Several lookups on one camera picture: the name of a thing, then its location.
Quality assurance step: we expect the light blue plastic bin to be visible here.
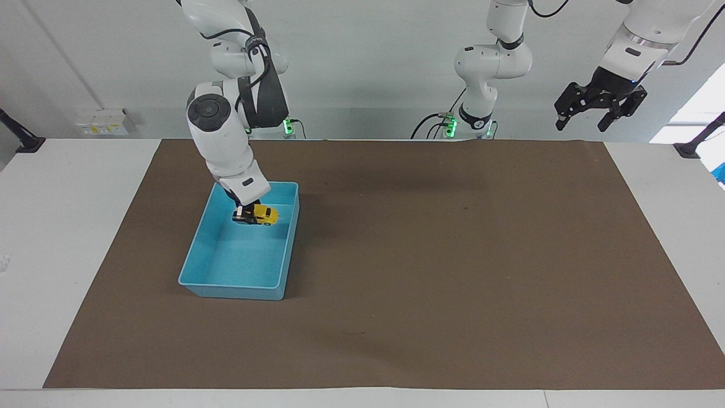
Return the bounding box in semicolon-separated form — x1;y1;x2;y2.
177;181;300;301

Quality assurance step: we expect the black stand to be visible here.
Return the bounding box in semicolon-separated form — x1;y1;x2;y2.
673;112;725;159
0;108;46;154

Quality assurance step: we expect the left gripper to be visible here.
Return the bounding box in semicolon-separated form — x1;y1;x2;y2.
553;66;649;133

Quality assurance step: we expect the white wall socket box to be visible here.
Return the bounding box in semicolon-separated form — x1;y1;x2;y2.
75;108;131;137

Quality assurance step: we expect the yellow toy beetle car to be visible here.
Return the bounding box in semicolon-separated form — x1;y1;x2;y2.
234;203;280;227

